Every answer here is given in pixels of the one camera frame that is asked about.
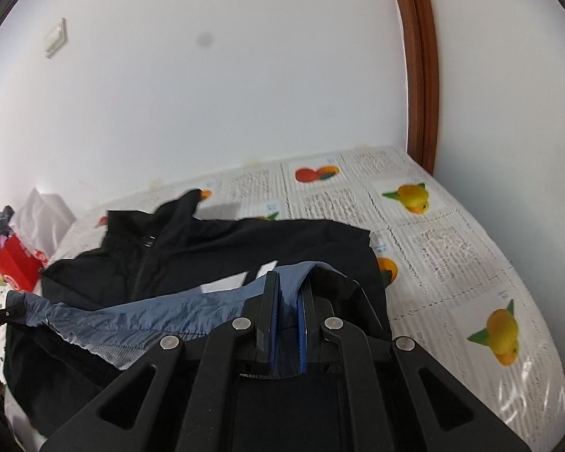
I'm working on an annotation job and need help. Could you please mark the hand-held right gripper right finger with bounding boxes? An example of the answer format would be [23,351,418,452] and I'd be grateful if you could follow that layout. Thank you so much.
[298,281,534,452]

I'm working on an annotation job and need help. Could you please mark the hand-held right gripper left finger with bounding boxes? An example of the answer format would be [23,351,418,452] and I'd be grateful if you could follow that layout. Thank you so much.
[40,270,281,452]

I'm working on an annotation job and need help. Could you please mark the black white blue jacket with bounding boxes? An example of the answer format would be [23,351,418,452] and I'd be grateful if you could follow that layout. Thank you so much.
[2,188,392,436]

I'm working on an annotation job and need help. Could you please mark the red paper bag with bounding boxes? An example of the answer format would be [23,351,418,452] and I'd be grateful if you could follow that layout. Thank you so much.
[0,236,48,292]

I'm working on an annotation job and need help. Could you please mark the white plastic bag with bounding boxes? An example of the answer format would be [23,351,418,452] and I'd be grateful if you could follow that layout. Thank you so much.
[12,187,77,261]

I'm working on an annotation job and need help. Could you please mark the fruit print tablecloth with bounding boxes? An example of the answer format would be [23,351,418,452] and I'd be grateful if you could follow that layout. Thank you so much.
[5,145,565,452]

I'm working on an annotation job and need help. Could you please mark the white wall light switch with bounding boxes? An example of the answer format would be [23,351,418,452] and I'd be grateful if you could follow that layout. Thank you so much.
[44,18,69,60]

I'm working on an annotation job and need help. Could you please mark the brown wooden door frame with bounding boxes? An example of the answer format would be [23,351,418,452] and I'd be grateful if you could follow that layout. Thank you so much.
[387,0,441,176]

